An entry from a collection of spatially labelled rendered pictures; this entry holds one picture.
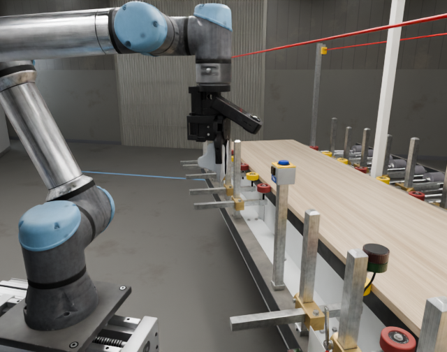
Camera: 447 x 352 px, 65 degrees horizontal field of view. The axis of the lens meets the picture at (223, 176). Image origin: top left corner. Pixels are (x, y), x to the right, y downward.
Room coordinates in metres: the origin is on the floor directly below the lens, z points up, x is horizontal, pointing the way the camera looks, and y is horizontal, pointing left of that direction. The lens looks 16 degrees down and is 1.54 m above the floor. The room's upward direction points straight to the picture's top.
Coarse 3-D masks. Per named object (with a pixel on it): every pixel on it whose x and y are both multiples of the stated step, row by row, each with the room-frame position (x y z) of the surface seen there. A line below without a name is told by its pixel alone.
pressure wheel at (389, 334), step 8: (384, 328) 0.76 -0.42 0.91; (392, 328) 0.76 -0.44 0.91; (400, 328) 0.76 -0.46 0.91; (384, 336) 0.73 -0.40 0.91; (392, 336) 0.74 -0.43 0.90; (400, 336) 0.73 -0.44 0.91; (408, 336) 0.73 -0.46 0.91; (384, 344) 0.72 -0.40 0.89; (392, 344) 0.70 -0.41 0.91; (400, 344) 0.70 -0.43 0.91; (408, 344) 0.70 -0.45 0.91
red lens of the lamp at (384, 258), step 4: (364, 244) 0.78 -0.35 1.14; (364, 248) 0.76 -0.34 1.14; (368, 252) 0.74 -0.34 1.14; (388, 252) 0.74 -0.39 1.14; (368, 256) 0.74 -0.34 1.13; (372, 256) 0.73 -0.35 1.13; (376, 256) 0.73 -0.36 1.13; (380, 256) 0.73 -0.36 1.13; (384, 256) 0.73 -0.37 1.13; (388, 256) 0.74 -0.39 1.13; (368, 260) 0.74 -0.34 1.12; (372, 260) 0.73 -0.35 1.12; (376, 260) 0.73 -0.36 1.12; (380, 260) 0.73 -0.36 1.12; (384, 260) 0.73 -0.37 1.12
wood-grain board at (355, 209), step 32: (256, 160) 2.61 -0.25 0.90; (288, 160) 2.61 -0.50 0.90; (320, 160) 2.61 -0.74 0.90; (288, 192) 1.85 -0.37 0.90; (320, 192) 1.85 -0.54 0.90; (352, 192) 1.85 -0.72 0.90; (384, 192) 1.85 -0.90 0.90; (320, 224) 1.42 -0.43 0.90; (352, 224) 1.42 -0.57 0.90; (384, 224) 1.42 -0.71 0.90; (416, 224) 1.42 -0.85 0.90; (416, 256) 1.14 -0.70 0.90; (384, 288) 0.94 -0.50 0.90; (416, 288) 0.94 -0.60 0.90; (416, 320) 0.80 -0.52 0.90
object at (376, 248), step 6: (366, 246) 0.77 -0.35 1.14; (372, 246) 0.77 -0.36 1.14; (378, 246) 0.77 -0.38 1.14; (372, 252) 0.74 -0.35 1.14; (378, 252) 0.74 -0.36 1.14; (384, 252) 0.74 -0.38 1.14; (378, 264) 0.73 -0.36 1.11; (366, 276) 0.73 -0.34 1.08; (372, 276) 0.76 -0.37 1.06; (366, 288) 0.75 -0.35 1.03
